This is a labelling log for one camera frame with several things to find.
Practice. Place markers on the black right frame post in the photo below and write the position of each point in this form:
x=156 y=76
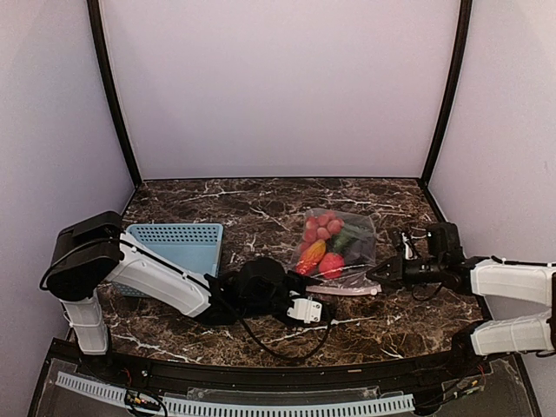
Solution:
x=453 y=77

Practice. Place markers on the clear zip top bag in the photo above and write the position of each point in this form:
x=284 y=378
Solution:
x=353 y=280

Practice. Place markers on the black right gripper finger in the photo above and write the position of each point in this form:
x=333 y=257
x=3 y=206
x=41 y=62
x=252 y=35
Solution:
x=385 y=281
x=390 y=268

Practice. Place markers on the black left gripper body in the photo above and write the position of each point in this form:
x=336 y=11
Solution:
x=256 y=307

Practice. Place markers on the light blue plastic basket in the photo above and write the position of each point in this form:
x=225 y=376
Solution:
x=168 y=261

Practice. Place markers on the dark purple fake eggplant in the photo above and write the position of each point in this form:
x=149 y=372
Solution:
x=362 y=246

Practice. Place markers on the black left frame post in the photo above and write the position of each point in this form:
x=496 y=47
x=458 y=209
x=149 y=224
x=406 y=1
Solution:
x=109 y=87

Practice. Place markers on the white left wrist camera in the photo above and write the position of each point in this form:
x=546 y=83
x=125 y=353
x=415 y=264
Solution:
x=305 y=309

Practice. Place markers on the red fake grape bunch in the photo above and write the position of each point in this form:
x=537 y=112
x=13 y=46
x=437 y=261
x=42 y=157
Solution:
x=324 y=227

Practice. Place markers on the black frame post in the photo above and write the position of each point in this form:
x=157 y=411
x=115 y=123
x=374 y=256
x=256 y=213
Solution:
x=109 y=87
x=453 y=77

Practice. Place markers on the green fake vegetable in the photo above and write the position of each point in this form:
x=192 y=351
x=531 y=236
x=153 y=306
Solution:
x=347 y=234

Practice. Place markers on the white slotted cable duct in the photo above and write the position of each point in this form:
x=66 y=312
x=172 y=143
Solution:
x=212 y=402

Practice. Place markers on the red fake strawberry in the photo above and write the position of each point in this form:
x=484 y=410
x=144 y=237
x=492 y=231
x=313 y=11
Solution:
x=331 y=266

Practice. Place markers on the black front rail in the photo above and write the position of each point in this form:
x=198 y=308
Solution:
x=421 y=373

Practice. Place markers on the orange yellow fake mango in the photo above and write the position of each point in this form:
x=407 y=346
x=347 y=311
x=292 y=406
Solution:
x=311 y=257

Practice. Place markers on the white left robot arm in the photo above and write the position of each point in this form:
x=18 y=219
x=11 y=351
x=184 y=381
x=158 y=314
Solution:
x=85 y=254

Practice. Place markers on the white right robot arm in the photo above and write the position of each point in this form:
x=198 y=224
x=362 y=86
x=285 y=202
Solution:
x=447 y=266

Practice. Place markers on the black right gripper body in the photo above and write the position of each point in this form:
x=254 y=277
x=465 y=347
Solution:
x=423 y=274

